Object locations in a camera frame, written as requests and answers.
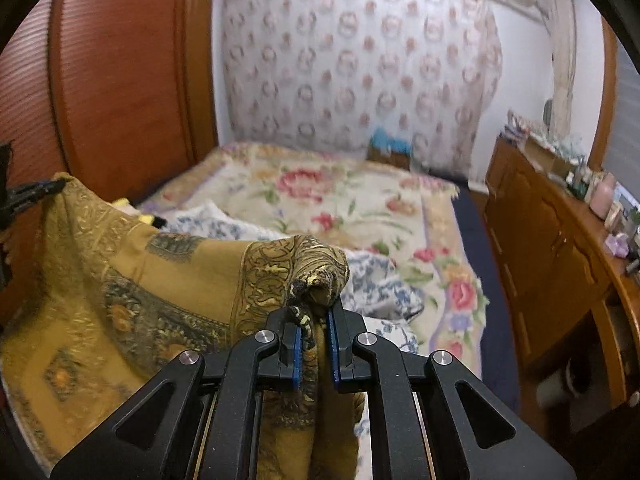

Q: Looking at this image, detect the wooden cabinet desk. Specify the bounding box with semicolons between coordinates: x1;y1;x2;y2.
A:
482;132;640;413

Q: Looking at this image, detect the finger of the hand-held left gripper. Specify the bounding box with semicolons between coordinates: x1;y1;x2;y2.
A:
10;179;68;212

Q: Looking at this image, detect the pink tissue pack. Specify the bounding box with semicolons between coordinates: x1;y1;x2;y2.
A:
605;234;635;259

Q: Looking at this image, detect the cream window curtain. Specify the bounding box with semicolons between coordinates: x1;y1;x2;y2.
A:
542;0;577;132

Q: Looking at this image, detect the open cardboard box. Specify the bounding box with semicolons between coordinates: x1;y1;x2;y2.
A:
522;137;566;173

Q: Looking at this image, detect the wooden louvered wardrobe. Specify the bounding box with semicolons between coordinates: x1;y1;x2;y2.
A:
0;0;221;321

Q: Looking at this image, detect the dark blue mattress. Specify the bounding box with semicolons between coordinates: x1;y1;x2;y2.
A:
450;182;522;403

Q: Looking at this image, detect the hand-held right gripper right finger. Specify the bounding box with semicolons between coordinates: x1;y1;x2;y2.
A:
326;304;577;480

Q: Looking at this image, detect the golden brown patterned shirt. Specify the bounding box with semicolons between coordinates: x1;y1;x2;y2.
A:
0;172;368;480

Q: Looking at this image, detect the pink floral blanket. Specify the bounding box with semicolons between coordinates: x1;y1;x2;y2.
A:
137;141;491;376

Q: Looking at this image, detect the sheer ring patterned curtain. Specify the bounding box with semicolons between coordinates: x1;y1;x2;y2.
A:
220;0;503;181

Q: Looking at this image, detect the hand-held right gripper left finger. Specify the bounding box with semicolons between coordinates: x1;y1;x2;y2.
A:
50;307;307;480

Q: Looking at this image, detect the white blue floral cloth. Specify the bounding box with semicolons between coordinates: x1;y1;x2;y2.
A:
165;200;423;357

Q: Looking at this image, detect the pink thermos jug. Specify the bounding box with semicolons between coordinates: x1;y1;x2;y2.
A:
589;172;617;219

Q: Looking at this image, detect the yellow plush toy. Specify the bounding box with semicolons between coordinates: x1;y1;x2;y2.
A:
112;196;168;228

